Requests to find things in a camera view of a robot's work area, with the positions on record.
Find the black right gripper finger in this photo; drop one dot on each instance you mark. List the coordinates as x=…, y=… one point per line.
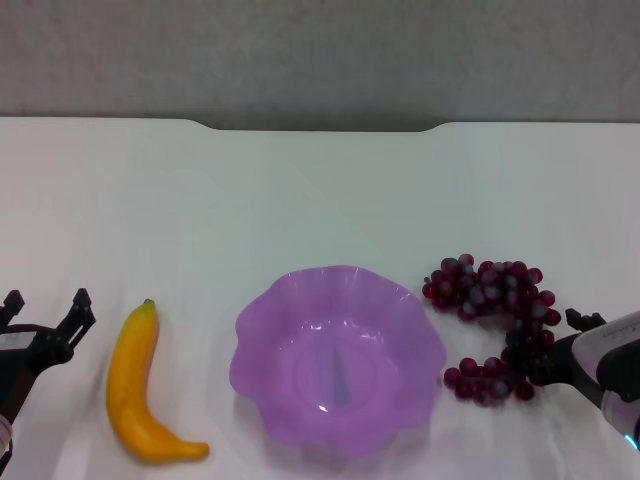
x=584, y=321
x=521, y=351

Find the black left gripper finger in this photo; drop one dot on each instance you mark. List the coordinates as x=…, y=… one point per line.
x=12, y=302
x=79, y=315

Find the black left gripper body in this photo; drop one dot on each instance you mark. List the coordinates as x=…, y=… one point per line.
x=30, y=347

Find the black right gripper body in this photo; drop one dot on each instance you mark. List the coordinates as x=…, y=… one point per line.
x=560, y=365

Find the dark red grape bunch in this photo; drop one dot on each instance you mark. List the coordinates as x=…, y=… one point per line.
x=492, y=290

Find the yellow banana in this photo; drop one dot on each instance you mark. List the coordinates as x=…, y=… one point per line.
x=131, y=370

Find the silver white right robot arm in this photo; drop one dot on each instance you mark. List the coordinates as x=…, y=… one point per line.
x=620, y=345

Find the purple translucent wavy bowl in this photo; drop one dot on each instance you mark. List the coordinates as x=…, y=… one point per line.
x=310, y=400

